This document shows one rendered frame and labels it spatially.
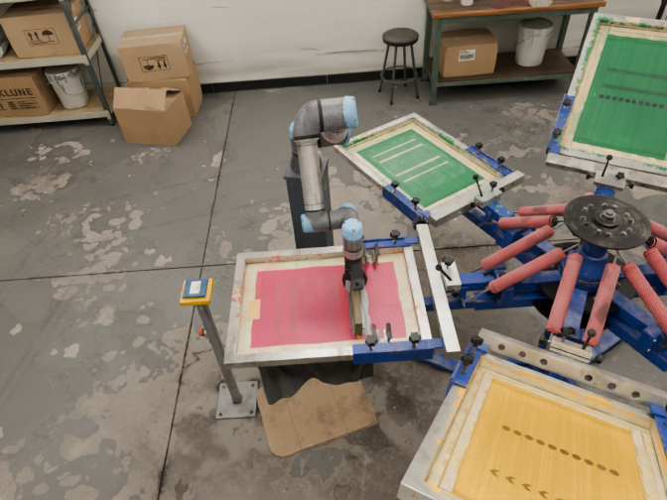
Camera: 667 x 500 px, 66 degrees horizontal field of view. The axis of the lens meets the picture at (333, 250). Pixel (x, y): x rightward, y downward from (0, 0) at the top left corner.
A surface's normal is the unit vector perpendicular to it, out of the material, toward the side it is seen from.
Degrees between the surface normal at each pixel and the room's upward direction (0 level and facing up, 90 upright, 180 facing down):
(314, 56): 90
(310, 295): 0
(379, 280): 0
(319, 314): 0
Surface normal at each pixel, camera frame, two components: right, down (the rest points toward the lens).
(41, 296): -0.06, -0.71
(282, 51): 0.04, 0.70
